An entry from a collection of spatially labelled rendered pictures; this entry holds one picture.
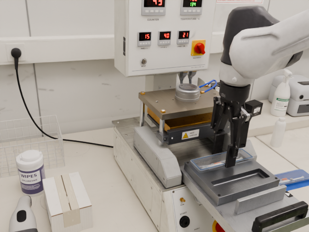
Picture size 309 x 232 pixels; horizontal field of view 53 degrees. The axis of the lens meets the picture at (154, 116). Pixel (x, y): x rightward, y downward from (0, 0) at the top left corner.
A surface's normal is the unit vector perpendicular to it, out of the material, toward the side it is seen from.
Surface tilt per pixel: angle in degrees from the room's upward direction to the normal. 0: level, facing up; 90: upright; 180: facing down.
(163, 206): 90
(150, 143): 0
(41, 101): 90
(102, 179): 0
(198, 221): 65
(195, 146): 0
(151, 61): 90
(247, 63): 98
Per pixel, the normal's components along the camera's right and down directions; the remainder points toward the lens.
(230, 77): -0.61, 0.32
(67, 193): 0.04, -0.90
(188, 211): 0.40, -0.01
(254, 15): -0.14, 0.26
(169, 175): 0.31, -0.42
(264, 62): -0.40, 0.49
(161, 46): 0.42, 0.41
